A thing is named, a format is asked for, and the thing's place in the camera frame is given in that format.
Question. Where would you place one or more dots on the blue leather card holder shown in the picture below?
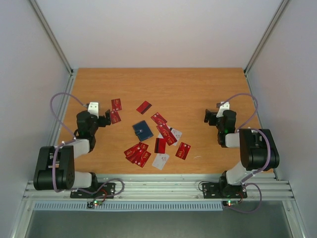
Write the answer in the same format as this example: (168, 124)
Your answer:
(142, 131)

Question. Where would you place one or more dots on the aluminium rail frame front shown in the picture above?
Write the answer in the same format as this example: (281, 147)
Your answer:
(178, 187)

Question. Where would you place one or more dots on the white card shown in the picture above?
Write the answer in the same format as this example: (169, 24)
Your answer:
(160, 161)
(176, 133)

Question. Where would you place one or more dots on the aluminium corner post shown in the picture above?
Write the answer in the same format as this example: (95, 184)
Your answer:
(267, 33)
(39, 14)

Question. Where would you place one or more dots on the red card far left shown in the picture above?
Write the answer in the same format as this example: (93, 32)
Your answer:
(116, 104)

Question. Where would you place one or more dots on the red stripe card lower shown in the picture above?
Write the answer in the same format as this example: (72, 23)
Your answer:
(160, 145)

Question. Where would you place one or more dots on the red card near left gripper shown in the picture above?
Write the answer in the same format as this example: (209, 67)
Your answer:
(115, 117)

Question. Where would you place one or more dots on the left controller board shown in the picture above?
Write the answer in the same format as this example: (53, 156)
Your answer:
(94, 204)

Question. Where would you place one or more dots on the white card under stack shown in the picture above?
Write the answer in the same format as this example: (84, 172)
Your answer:
(176, 133)

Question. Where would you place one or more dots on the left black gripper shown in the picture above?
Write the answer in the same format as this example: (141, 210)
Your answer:
(108, 122)

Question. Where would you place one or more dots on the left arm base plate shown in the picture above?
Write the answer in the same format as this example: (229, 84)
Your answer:
(108, 188)

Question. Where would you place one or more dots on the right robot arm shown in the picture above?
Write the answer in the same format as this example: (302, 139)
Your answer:
(258, 153)

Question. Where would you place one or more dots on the left aluminium corner post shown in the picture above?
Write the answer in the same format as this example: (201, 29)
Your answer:
(39, 14)

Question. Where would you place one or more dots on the right aluminium corner post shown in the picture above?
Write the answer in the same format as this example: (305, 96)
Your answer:
(267, 33)

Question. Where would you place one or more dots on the right controller board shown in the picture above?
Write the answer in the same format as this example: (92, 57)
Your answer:
(230, 203)

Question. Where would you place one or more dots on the controller board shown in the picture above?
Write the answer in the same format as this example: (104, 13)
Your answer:
(94, 204)
(230, 203)

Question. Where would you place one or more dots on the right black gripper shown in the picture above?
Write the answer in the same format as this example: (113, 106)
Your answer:
(207, 116)

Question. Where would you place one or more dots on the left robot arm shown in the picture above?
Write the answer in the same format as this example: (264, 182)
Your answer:
(55, 169)

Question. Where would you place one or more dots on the white card bottom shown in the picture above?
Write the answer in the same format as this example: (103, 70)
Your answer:
(160, 161)

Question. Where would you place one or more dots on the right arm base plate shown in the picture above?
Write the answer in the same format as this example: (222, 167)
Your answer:
(213, 190)

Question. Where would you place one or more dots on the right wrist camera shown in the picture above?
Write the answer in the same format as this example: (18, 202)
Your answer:
(222, 106)

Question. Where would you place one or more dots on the grey slotted cable duct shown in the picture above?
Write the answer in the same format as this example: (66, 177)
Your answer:
(129, 206)

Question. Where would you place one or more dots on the red vip card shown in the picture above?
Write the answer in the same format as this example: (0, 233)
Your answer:
(140, 157)
(166, 134)
(158, 119)
(129, 153)
(183, 151)

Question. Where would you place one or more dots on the red card magnetic stripe back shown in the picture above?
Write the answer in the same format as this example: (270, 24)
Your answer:
(144, 107)

